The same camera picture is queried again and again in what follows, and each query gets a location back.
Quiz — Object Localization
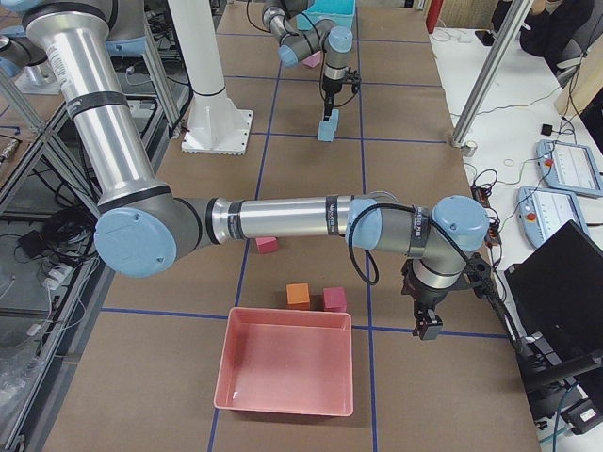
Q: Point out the black gripper body second arm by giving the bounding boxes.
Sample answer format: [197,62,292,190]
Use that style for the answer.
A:
[320,68,361,99]

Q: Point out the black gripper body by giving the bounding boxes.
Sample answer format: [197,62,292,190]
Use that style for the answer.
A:
[401,253,492,314]

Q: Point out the light blue foam block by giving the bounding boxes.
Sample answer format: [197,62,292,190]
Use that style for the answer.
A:
[323,108,339,130]
[317,119,337,142]

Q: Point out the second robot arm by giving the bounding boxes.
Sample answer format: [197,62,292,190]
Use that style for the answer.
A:
[262,1,489,340]

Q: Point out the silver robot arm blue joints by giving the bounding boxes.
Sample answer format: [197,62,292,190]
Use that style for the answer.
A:
[0,0,490,279]

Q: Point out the cyan plastic bin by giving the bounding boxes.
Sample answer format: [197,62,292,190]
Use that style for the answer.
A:
[296,0,356,30]

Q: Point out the magenta foam block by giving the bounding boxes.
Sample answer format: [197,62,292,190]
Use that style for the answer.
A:
[322,286,348,313]

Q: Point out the orange foam block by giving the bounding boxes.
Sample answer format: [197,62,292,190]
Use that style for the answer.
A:
[286,282,311,310]

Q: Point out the black laptop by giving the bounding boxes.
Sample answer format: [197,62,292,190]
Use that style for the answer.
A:
[505,220,602,349]

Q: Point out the blue teach pendant tablet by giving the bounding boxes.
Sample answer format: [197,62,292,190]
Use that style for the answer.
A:
[535,139,602,198]
[517,186,589,248]

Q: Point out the silver tape roll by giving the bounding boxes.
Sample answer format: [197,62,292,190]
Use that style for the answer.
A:
[461,140,478,158]

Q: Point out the dark pink foam block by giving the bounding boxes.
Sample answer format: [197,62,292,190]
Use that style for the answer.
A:
[254,237,279,254]

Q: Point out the red plastic bin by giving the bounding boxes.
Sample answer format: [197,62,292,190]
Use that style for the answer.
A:
[214,307,354,417]

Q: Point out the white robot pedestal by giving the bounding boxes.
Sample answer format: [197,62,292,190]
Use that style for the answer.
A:
[169,0,253,155]

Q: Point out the aluminium frame post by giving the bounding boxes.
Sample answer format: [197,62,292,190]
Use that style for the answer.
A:
[449,0,532,155]

